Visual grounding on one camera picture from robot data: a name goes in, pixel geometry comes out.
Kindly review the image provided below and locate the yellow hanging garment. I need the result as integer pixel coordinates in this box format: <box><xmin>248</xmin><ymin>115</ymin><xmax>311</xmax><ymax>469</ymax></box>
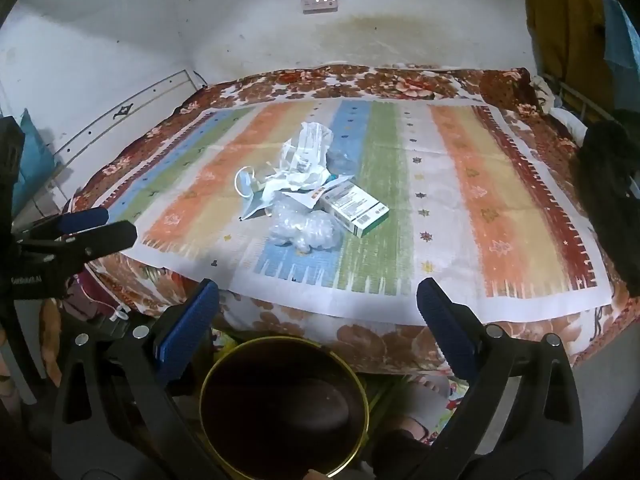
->
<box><xmin>525</xmin><ymin>0</ymin><xmax>616</xmax><ymax>111</ymax></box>

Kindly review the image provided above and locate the blue pillow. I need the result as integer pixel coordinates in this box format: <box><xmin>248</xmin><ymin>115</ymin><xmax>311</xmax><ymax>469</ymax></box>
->
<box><xmin>10</xmin><ymin>107</ymin><xmax>58</xmax><ymax>216</ymax></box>

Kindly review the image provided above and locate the white paper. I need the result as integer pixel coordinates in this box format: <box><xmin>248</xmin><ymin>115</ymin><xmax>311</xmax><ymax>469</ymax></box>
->
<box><xmin>260</xmin><ymin>169</ymin><xmax>332</xmax><ymax>207</ymax></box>

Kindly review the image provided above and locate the black round bin gold rim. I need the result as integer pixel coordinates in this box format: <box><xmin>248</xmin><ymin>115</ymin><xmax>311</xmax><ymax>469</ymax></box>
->
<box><xmin>199</xmin><ymin>336</ymin><xmax>371</xmax><ymax>480</ymax></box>

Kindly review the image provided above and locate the green white cardboard box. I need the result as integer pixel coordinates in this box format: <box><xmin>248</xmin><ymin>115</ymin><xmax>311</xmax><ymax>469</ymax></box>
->
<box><xmin>319</xmin><ymin>182</ymin><xmax>390</xmax><ymax>237</ymax></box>

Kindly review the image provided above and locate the person's right foot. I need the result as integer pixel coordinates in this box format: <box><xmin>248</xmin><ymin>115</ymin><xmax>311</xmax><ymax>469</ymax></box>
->
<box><xmin>400</xmin><ymin>372</ymin><xmax>458</xmax><ymax>441</ymax></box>

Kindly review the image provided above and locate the grey clear plastic bag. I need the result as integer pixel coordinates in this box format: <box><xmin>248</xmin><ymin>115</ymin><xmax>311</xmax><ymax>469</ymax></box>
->
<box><xmin>326</xmin><ymin>142</ymin><xmax>357</xmax><ymax>182</ymax></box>

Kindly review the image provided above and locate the metal rack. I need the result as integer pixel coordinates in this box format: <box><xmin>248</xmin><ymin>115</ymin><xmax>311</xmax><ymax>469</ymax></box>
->
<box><xmin>542</xmin><ymin>72</ymin><xmax>601</xmax><ymax>126</ymax></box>

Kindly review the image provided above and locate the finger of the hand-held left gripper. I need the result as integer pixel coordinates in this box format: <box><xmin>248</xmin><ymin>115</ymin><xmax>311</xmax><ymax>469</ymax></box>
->
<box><xmin>16</xmin><ymin>207</ymin><xmax>110</xmax><ymax>242</ymax></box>
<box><xmin>20</xmin><ymin>220</ymin><xmax>139</xmax><ymax>264</ymax></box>

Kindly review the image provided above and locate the white headboard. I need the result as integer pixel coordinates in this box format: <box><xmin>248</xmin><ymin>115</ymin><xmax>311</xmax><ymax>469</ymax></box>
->
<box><xmin>20</xmin><ymin>67</ymin><xmax>208</xmax><ymax>221</ymax></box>

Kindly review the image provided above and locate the black cloth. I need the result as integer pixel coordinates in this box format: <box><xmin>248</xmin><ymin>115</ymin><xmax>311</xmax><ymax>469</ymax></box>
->
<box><xmin>575</xmin><ymin>110</ymin><xmax>640</xmax><ymax>286</ymax></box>

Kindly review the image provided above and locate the blue printed cloth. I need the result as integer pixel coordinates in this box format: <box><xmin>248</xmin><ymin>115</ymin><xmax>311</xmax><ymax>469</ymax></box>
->
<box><xmin>597</xmin><ymin>0</ymin><xmax>640</xmax><ymax>81</ymax></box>

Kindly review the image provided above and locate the white cloth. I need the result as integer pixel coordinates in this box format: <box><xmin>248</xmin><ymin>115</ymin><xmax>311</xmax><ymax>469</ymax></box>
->
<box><xmin>530</xmin><ymin>75</ymin><xmax>589</xmax><ymax>148</ymax></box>

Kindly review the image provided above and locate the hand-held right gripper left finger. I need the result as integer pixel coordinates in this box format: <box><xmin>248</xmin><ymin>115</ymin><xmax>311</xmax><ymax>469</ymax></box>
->
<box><xmin>50</xmin><ymin>278</ymin><xmax>241</xmax><ymax>480</ymax></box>

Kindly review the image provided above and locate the white plastic bag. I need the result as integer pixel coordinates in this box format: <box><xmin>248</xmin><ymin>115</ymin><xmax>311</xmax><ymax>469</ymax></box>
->
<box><xmin>280</xmin><ymin>121</ymin><xmax>335</xmax><ymax>181</ymax></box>

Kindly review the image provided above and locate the brown floral blanket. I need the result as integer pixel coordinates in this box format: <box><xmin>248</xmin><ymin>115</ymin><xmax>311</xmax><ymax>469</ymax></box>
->
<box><xmin>65</xmin><ymin>62</ymin><xmax>640</xmax><ymax>376</ymax></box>

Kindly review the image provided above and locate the multicoloured striped mat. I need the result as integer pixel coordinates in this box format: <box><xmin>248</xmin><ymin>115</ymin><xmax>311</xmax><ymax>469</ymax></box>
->
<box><xmin>107</xmin><ymin>97</ymin><xmax>615</xmax><ymax>318</ymax></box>

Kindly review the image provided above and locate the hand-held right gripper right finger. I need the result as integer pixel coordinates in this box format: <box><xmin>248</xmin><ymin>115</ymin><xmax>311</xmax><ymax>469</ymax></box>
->
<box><xmin>416</xmin><ymin>277</ymin><xmax>586</xmax><ymax>480</ymax></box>

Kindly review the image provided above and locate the blue face mask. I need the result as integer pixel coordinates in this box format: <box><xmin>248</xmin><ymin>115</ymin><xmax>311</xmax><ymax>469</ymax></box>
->
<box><xmin>234</xmin><ymin>164</ymin><xmax>281</xmax><ymax>222</ymax></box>

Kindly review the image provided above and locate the pink cloth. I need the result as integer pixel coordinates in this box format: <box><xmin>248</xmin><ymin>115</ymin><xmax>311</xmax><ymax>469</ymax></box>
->
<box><xmin>60</xmin><ymin>265</ymin><xmax>126</xmax><ymax>323</ymax></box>

